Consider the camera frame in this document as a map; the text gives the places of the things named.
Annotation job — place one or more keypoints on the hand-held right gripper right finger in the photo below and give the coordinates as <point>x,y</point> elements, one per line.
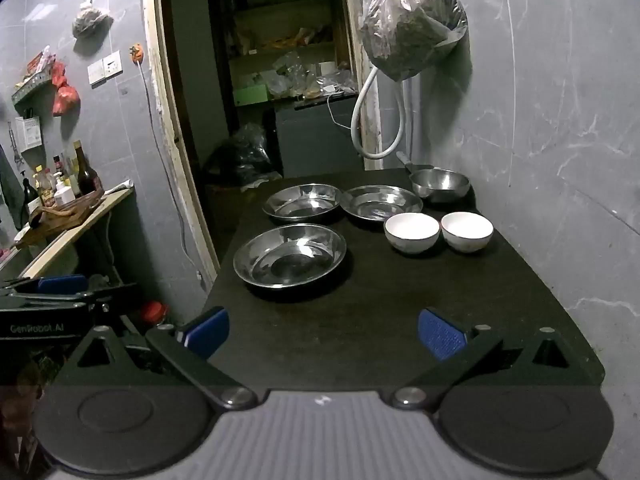
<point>440,332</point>

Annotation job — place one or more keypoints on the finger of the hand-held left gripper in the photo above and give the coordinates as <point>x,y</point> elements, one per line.
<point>60,302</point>
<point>62,284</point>

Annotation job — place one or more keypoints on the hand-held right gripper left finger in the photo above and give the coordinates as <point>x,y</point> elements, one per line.
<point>212,332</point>

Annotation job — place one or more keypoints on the white plate with red rim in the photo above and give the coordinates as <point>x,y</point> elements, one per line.
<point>412,232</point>

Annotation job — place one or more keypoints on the white ceramic bowl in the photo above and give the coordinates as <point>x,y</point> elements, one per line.
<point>467,232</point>

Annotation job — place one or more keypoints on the deep stainless steel bowl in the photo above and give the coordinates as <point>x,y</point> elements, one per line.
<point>440,185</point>

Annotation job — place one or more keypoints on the wooden counter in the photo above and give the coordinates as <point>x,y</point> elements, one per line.
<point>75,237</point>

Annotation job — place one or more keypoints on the red-capped dark jar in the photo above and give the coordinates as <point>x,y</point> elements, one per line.
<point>152,312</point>

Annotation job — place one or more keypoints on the wooden tray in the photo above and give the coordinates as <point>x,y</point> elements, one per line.
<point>65,215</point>

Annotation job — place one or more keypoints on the white squeeze bottle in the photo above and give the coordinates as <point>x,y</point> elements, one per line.
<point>64,192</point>

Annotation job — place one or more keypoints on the dark labelled bottle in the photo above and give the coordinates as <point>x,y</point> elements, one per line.
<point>30,197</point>

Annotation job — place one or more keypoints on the yellow oil bottle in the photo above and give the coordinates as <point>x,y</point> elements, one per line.
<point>45,187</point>

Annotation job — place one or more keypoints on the white crumpled paper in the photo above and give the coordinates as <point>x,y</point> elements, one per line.
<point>120,187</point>

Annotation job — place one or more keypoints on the black plastic bag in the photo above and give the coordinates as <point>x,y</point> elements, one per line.
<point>245,160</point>

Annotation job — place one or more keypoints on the dark cabinet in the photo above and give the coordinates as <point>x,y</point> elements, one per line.
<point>310,135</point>

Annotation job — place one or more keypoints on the green box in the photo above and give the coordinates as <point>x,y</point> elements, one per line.
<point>252,95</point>

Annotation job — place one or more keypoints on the small hanging plastic bag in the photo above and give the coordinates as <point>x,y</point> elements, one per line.
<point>90,21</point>

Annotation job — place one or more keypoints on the cluttered storage shelf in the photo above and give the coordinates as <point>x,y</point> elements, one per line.
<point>290,45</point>

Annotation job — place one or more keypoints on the clear bag of dried goods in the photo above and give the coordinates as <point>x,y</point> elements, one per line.
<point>412,25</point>

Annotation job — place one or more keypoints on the white wall calendar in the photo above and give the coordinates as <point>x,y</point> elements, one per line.
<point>27,132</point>

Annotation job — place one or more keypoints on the worn door frame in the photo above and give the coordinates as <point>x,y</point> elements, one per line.
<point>167,110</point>

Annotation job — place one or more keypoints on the wall-mounted spice rack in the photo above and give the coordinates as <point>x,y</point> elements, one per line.
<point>31,82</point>

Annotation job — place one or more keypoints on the white wall switch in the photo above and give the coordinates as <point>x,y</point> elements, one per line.
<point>96,73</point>

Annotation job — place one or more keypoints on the white wall socket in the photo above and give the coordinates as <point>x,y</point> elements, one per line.
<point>113,64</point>

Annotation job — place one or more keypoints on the orange wall plug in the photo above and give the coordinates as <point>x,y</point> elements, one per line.
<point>136,54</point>

